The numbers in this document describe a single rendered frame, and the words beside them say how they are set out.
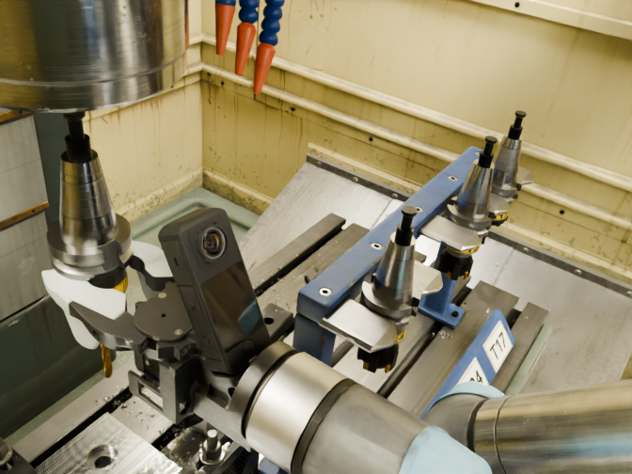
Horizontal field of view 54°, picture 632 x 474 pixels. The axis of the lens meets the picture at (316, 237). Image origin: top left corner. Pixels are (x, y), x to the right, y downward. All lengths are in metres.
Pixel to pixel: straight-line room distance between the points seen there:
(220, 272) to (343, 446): 0.14
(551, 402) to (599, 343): 0.92
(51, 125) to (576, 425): 0.88
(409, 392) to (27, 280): 0.65
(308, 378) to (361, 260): 0.30
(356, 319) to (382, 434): 0.25
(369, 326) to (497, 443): 0.19
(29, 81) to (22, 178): 0.66
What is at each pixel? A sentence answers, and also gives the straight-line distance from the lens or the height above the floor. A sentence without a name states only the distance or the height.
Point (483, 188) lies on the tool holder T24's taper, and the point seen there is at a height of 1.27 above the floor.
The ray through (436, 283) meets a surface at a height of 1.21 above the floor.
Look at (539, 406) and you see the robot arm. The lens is 0.49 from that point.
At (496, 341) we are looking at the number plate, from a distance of 1.07.
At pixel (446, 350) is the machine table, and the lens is 1.09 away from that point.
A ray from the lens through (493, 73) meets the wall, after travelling 1.37.
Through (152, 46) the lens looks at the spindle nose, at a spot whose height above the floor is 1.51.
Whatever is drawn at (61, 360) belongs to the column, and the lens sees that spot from 1.31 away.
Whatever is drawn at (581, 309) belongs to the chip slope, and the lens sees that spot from 1.43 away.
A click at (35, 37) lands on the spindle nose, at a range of 0.37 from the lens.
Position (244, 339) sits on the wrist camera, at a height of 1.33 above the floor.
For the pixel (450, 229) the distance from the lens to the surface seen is 0.80.
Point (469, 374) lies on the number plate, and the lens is 0.99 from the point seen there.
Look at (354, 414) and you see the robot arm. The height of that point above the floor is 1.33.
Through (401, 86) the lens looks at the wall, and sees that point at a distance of 1.46.
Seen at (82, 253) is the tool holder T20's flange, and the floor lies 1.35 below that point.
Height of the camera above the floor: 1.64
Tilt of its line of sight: 35 degrees down
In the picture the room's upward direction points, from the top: 7 degrees clockwise
